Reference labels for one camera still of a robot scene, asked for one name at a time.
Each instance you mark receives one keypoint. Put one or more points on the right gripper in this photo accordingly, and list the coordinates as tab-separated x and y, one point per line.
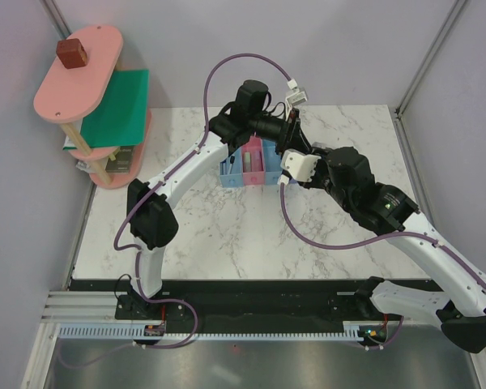
320	164

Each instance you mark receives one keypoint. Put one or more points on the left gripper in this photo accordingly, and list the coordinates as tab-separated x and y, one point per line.
293	135

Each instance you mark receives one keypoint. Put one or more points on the blue cap marker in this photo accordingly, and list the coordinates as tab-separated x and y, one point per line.
224	168

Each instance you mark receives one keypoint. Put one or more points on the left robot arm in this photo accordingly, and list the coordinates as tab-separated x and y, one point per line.
150	204

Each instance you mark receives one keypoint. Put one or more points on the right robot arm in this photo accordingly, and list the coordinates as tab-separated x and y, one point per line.
391	215

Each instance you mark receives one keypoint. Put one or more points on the light blue bin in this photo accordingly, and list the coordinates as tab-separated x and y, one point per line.
272	163
236	178

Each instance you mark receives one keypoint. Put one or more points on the pink plastic bin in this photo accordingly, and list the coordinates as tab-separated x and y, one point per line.
253	171

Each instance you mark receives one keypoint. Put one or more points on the light blue bin leftmost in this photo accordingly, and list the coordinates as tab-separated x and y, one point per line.
236	178

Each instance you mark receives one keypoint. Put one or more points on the black Canon setup booklet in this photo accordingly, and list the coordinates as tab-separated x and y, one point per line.
122	160

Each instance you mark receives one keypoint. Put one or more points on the green folder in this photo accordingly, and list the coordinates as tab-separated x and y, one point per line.
120	118

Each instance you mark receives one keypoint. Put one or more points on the brown wooden block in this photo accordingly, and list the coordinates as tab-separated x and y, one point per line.
71	53

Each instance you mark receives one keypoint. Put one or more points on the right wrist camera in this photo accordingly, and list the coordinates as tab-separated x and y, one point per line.
298	166

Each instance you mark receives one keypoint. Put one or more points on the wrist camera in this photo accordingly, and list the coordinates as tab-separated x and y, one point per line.
298	166
296	95

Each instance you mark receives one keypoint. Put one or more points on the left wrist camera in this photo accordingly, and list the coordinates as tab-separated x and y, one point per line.
296	95

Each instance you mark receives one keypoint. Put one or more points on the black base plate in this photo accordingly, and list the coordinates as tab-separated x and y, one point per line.
258	305

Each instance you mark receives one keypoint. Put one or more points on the white cable duct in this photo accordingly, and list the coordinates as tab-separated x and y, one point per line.
138	331

